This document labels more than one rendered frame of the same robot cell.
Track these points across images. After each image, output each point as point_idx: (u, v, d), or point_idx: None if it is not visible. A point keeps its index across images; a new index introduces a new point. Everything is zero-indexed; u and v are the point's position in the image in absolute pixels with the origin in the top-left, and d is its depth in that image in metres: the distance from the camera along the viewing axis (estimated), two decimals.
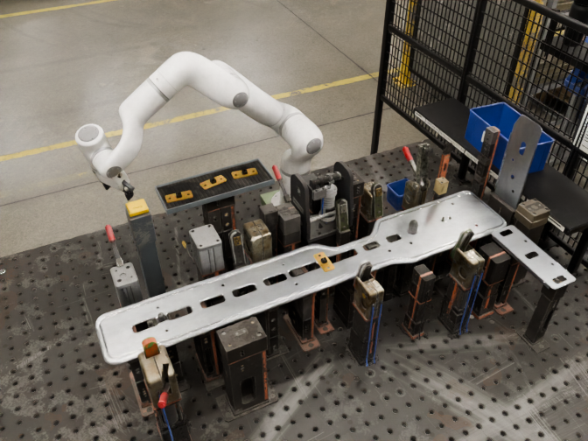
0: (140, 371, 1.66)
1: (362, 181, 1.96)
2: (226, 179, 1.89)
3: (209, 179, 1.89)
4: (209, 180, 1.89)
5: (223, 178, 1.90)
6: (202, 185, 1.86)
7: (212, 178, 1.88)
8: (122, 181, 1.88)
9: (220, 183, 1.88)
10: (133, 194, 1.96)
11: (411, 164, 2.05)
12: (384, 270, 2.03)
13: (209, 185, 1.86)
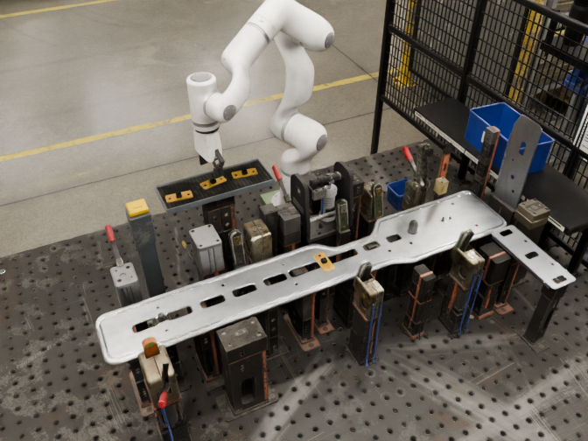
0: (140, 371, 1.66)
1: (362, 181, 1.96)
2: (226, 179, 1.89)
3: (209, 179, 1.89)
4: (209, 180, 1.89)
5: (223, 178, 1.90)
6: (202, 185, 1.86)
7: (212, 178, 1.88)
8: None
9: (220, 183, 1.88)
10: (200, 159, 1.87)
11: (411, 164, 2.05)
12: (384, 270, 2.03)
13: (209, 185, 1.86)
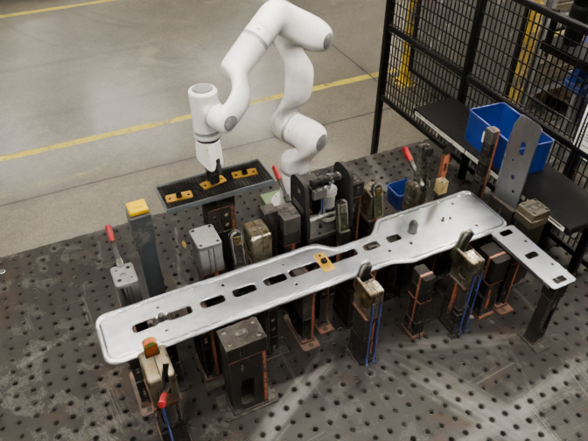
0: (140, 371, 1.66)
1: (362, 181, 1.96)
2: (226, 179, 1.89)
3: None
4: (209, 180, 1.89)
5: (223, 178, 1.90)
6: (202, 185, 1.86)
7: None
8: None
9: (220, 183, 1.88)
10: (207, 175, 1.88)
11: (411, 164, 2.05)
12: (384, 270, 2.03)
13: (209, 185, 1.86)
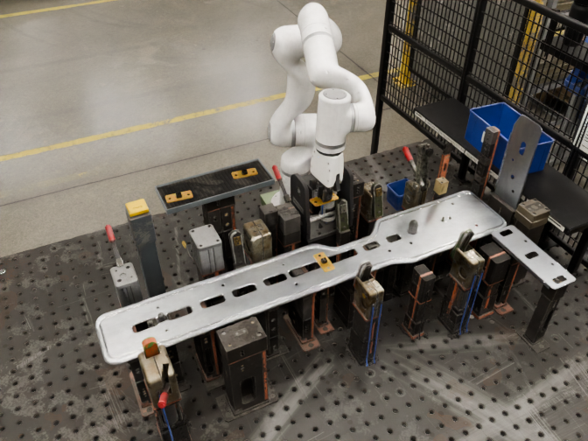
0: (140, 371, 1.66)
1: (362, 181, 1.96)
2: (338, 197, 1.69)
3: (319, 196, 1.69)
4: (319, 197, 1.69)
5: (334, 195, 1.70)
6: (312, 202, 1.67)
7: (323, 195, 1.68)
8: None
9: (332, 200, 1.68)
10: (318, 191, 1.69)
11: (411, 164, 2.05)
12: (384, 270, 2.03)
13: (320, 203, 1.67)
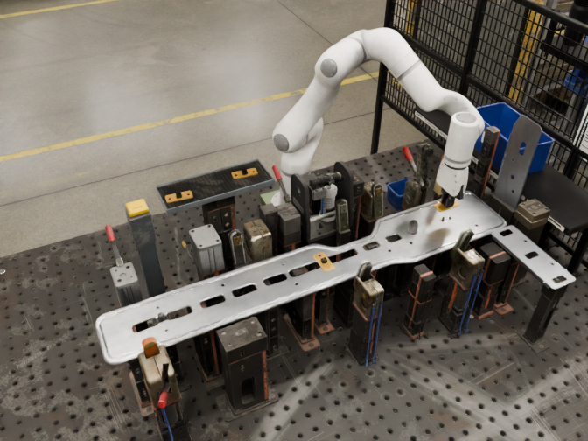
0: (140, 371, 1.66)
1: (362, 181, 1.96)
2: (458, 204, 1.94)
3: (442, 202, 1.95)
4: (442, 203, 1.94)
5: (456, 201, 1.95)
6: (437, 207, 1.92)
7: (445, 201, 1.93)
8: None
9: (453, 206, 1.93)
10: (441, 198, 1.94)
11: (411, 164, 2.05)
12: (384, 270, 2.03)
13: (444, 208, 1.92)
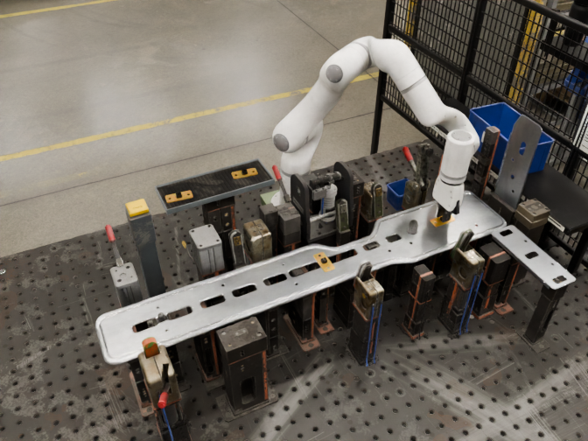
0: (140, 371, 1.66)
1: (362, 181, 1.96)
2: (454, 219, 1.98)
3: (438, 217, 1.99)
4: (438, 218, 1.99)
5: (451, 216, 1.99)
6: (433, 222, 1.97)
7: (442, 217, 1.98)
8: None
9: (449, 221, 1.97)
10: (437, 212, 1.98)
11: (411, 164, 2.05)
12: (384, 270, 2.03)
13: (440, 223, 1.97)
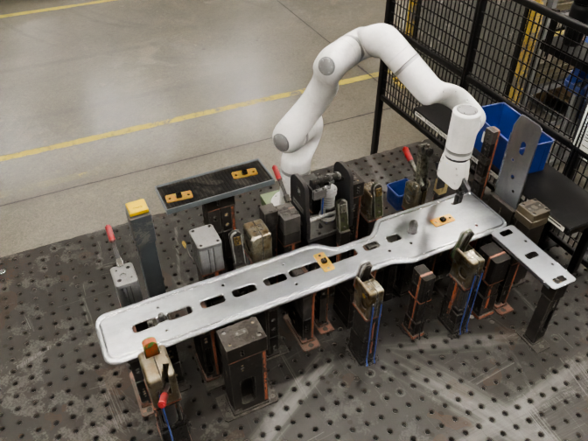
0: (140, 371, 1.66)
1: (362, 181, 1.96)
2: (454, 219, 1.98)
3: (438, 217, 1.99)
4: (438, 218, 1.99)
5: (451, 217, 1.99)
6: (433, 222, 1.97)
7: (442, 217, 1.98)
8: None
9: (449, 221, 1.97)
10: (437, 184, 1.94)
11: (411, 164, 2.05)
12: (384, 270, 2.03)
13: (440, 223, 1.97)
